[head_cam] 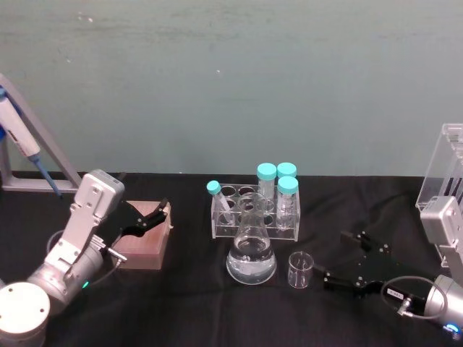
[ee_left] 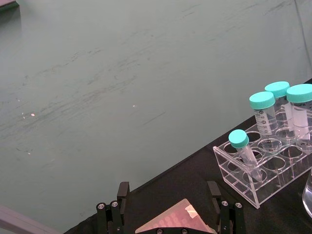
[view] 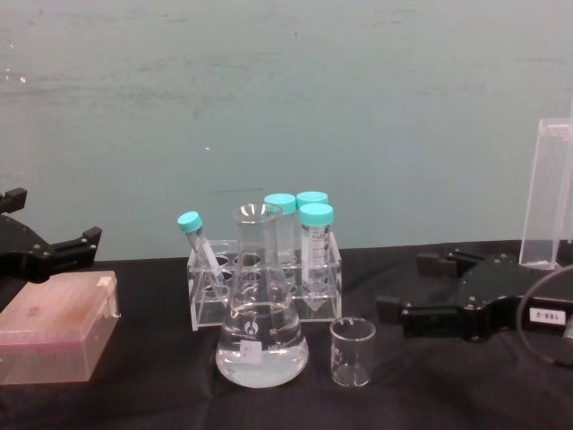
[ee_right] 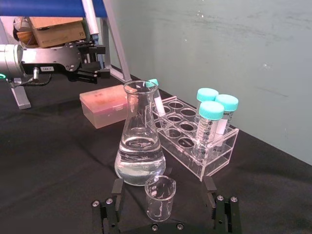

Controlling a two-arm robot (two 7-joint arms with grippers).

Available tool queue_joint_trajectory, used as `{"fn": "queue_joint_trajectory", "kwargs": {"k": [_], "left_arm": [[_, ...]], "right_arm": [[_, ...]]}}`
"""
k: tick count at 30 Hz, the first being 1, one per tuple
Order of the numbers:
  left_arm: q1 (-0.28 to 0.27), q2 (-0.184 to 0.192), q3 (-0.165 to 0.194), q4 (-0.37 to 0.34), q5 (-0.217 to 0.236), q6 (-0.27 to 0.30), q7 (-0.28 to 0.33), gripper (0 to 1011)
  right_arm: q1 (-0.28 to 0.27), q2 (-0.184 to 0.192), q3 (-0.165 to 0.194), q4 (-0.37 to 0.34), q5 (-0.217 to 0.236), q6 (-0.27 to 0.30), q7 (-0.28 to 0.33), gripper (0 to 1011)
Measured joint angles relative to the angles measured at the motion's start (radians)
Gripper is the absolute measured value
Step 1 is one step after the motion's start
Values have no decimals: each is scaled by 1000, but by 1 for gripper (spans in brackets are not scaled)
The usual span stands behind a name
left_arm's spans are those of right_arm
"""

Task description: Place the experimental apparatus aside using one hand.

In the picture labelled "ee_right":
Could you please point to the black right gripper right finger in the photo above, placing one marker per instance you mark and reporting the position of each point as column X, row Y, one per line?
column 210, row 187

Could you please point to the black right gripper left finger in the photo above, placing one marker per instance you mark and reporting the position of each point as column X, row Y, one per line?
column 117, row 187

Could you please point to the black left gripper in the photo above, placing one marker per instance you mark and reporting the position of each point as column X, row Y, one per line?
column 48, row 58

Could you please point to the clear acrylic tube rack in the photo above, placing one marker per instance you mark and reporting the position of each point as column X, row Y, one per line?
column 214, row 158

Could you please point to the glass conical flask with water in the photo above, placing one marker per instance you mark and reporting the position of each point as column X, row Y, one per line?
column 140, row 156

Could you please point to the small clear glass beaker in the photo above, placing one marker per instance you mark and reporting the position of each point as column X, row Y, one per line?
column 159, row 200

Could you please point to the brown cardboard box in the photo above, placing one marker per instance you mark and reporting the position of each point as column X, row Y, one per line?
column 58, row 31

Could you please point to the silver metal cylinder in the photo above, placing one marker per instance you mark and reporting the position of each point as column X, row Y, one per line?
column 91, row 17

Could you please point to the translucent pink plastic box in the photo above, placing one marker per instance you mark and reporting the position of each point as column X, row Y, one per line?
column 102, row 107

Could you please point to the black table cloth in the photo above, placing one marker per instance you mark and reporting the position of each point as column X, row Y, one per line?
column 48, row 158

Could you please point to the teal-capped plastic tube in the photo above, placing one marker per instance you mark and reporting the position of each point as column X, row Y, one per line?
column 228, row 102
column 210, row 111
column 207, row 93
column 158, row 102

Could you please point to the grey metal frame leg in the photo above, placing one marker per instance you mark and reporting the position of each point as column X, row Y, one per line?
column 117, row 44

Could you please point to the blue frame panel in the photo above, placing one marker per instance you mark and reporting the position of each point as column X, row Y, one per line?
column 44, row 7

